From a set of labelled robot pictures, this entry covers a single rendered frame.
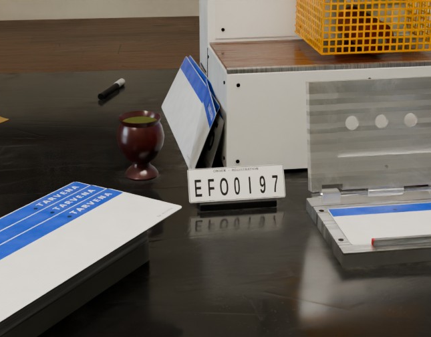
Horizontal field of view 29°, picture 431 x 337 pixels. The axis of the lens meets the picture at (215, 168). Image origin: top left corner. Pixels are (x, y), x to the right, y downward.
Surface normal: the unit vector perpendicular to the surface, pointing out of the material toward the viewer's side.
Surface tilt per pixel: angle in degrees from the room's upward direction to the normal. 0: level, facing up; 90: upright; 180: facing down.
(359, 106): 76
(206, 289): 0
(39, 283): 0
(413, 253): 90
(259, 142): 90
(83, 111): 0
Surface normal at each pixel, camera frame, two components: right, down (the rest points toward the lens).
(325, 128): 0.14, 0.12
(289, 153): 0.15, 0.36
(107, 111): 0.00, -0.93
